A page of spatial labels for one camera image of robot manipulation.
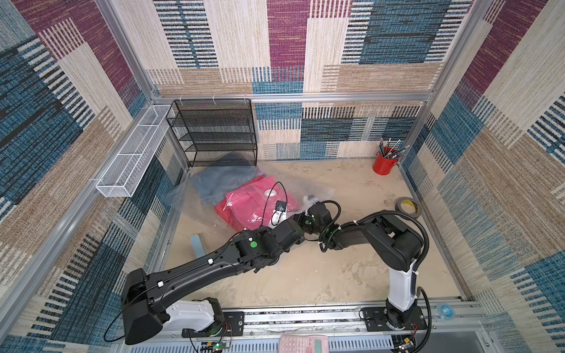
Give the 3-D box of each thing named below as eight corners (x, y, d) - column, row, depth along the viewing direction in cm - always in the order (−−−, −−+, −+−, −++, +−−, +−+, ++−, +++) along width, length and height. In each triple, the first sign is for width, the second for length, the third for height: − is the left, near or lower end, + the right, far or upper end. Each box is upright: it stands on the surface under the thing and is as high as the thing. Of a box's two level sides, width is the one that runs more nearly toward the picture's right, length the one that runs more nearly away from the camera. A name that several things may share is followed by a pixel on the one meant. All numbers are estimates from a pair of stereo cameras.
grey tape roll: (394, 209, 104) (396, 206, 102) (397, 197, 109) (400, 193, 106) (417, 218, 101) (420, 214, 99) (419, 205, 105) (422, 202, 103)
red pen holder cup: (381, 179, 116) (392, 157, 103) (371, 167, 121) (380, 145, 109) (392, 176, 117) (404, 154, 105) (381, 164, 123) (392, 141, 111)
